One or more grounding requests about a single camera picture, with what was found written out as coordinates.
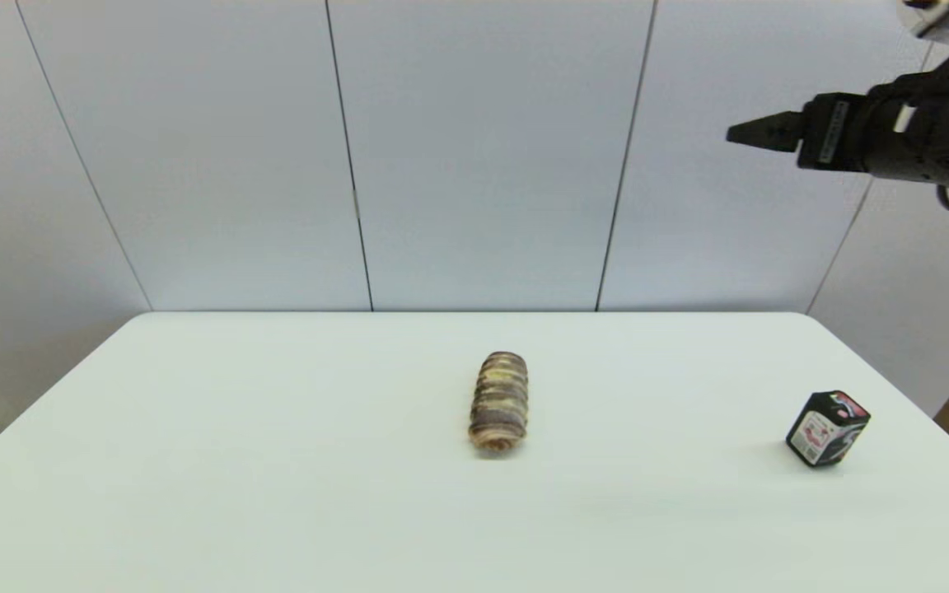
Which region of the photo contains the long brown swirl bread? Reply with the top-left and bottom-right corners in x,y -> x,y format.
468,352 -> 529,453

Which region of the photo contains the small black printed box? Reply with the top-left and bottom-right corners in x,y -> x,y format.
785,390 -> 871,469

